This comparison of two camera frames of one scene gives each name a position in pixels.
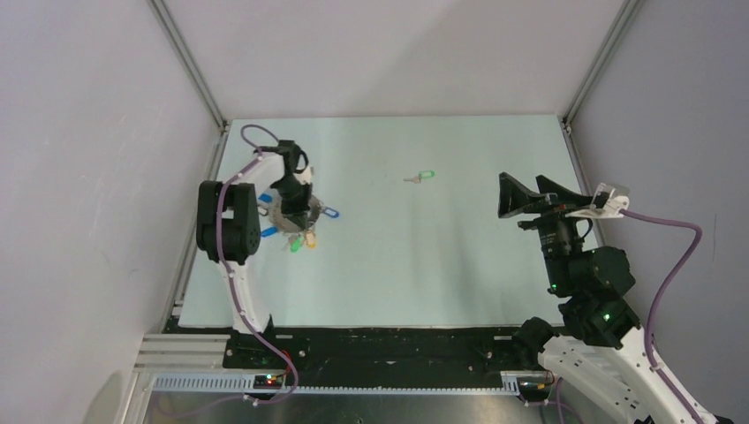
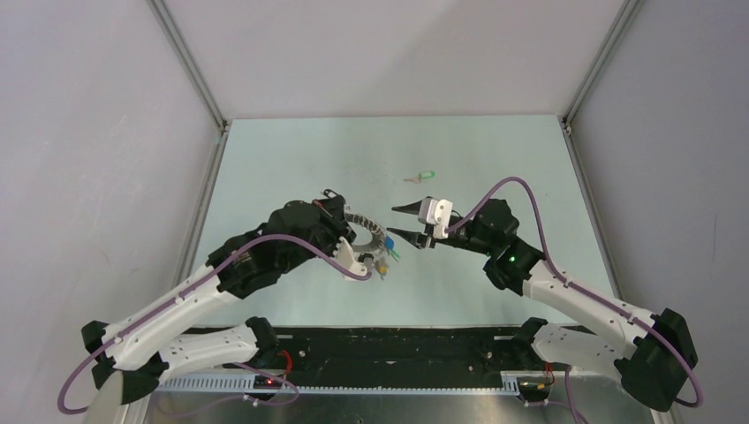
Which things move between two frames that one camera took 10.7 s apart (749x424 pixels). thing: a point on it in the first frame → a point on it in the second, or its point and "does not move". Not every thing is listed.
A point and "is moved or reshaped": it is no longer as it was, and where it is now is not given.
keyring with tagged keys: (270, 204) is moved or reshaped
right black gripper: (512, 197) → (418, 239)
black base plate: (288, 350) does not move
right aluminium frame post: (628, 12) does not move
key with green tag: (424, 173) does not move
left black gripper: (298, 214) → (332, 212)
